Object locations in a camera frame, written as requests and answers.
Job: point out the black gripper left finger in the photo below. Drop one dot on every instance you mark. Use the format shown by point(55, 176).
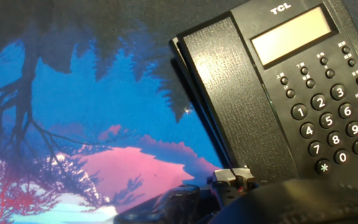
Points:
point(224, 193)

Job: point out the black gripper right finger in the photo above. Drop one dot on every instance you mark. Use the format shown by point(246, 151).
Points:
point(245, 175)

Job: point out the black telephone handset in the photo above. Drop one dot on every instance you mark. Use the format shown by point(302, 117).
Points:
point(235, 102)

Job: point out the black desk telephone base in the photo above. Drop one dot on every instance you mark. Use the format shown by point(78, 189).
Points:
point(291, 34)

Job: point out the blue landscape print cloth mat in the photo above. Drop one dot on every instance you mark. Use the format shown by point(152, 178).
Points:
point(104, 93)

